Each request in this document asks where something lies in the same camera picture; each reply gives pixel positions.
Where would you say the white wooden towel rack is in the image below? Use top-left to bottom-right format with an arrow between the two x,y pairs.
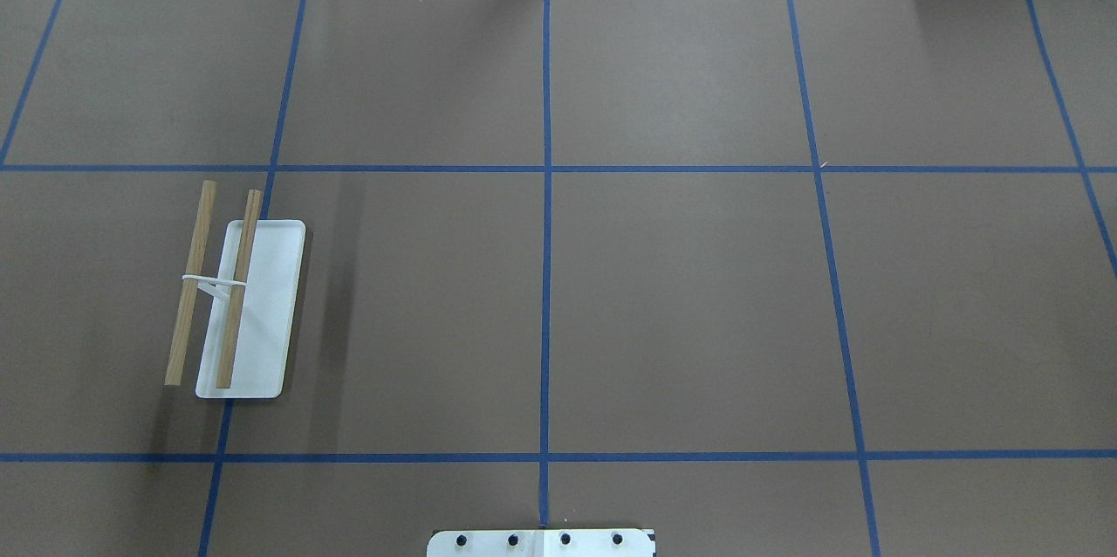
163,180 -> 307,401

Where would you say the white camera mast pedestal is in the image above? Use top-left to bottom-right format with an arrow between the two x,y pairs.
426,528 -> 657,556

